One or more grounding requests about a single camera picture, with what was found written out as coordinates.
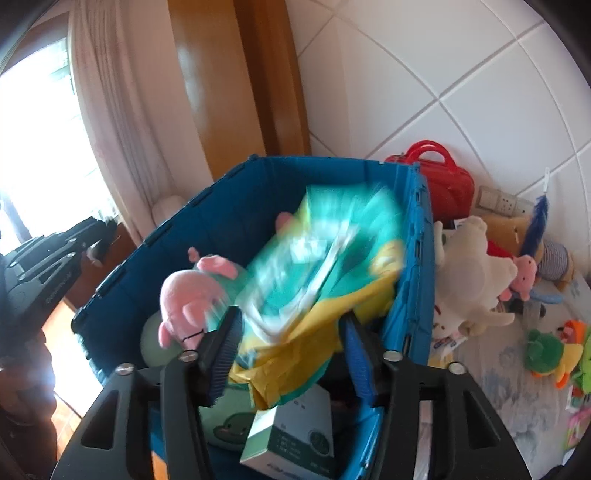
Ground white toothpaste tube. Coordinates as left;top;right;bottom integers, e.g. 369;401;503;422
431;336;468;352

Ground blue plastic crate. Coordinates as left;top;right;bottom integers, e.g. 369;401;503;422
71;154;437;480

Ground blue feather toy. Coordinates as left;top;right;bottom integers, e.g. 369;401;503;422
519;194;551;257

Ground brown dog plush striped shirt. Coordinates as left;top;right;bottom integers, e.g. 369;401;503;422
482;213;575;291

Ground pink pig plush red dress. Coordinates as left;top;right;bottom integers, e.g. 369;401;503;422
496;240;540;303

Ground green yellow duck plush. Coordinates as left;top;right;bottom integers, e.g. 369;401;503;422
526;329;585;388

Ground dark wooden cabinet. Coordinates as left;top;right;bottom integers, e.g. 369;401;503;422
60;222;139;319

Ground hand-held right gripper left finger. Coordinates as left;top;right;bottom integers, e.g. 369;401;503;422
58;305;245;480

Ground red toy suitcase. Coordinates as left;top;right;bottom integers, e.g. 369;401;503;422
384;141;476;224

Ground green frog plush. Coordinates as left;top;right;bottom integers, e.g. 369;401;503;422
571;332;591;395

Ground white green box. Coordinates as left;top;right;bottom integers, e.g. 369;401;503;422
239;383;340;480

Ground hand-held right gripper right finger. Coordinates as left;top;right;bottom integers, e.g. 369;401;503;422
338;316;532;480

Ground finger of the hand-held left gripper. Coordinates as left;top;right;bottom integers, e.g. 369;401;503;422
60;240;118;278
60;217;122;245

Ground teal yellow plastic bag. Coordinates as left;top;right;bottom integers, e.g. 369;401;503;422
228;182;407;411

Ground pale green face plush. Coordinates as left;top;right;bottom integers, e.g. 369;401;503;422
198;388;259;452

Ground pale pink curtain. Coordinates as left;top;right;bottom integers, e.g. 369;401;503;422
68;0;204;241

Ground white cat plush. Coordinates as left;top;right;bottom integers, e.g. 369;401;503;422
431;215;520;340

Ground pink green wipes pack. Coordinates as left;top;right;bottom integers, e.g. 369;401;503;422
566;406;591;450

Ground window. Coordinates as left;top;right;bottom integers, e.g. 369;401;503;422
0;39;116;250

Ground wall socket panel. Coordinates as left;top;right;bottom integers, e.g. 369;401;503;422
475;185;536;217

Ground wooden wall trim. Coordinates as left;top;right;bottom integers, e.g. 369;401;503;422
167;0;312;183

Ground white floor appliance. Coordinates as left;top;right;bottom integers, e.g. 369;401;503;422
152;195;188;227

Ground pink pig plush green dress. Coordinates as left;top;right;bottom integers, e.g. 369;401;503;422
157;247;241;349

